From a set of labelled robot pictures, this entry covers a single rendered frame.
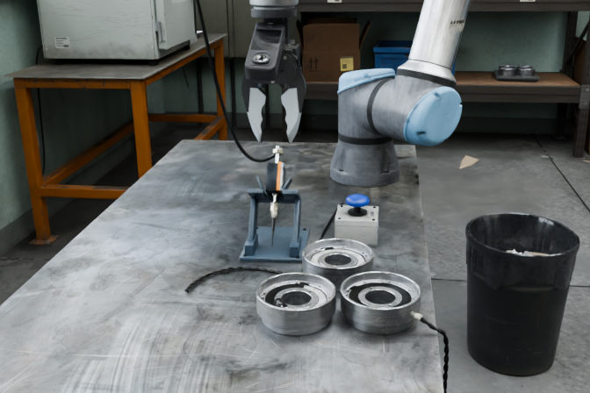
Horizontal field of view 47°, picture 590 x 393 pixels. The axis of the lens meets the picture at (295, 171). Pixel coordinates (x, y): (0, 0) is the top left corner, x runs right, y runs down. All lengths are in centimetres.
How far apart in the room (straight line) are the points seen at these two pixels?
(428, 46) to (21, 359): 86
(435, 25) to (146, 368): 81
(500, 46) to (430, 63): 364
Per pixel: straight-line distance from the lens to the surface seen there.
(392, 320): 87
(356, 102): 137
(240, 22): 473
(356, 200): 112
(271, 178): 109
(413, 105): 127
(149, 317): 95
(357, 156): 139
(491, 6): 430
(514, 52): 496
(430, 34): 131
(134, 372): 84
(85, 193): 314
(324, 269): 96
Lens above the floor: 127
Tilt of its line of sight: 18 degrees down
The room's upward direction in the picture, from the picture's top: 1 degrees counter-clockwise
